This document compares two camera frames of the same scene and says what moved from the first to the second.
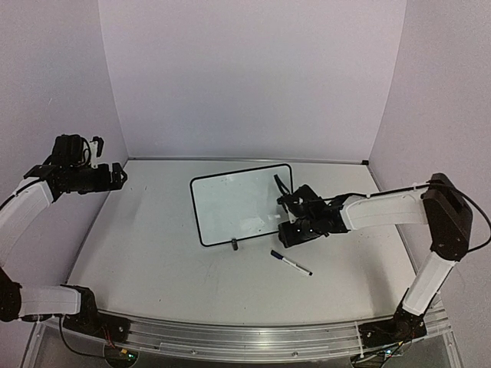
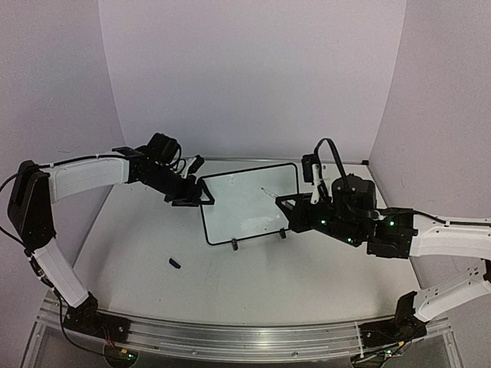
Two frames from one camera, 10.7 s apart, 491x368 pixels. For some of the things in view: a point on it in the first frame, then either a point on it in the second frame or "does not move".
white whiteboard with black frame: [240, 204] does not move
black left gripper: [104, 182] → [189, 197]
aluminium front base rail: [243, 343] does not move
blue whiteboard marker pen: [291, 262] → [269, 192]
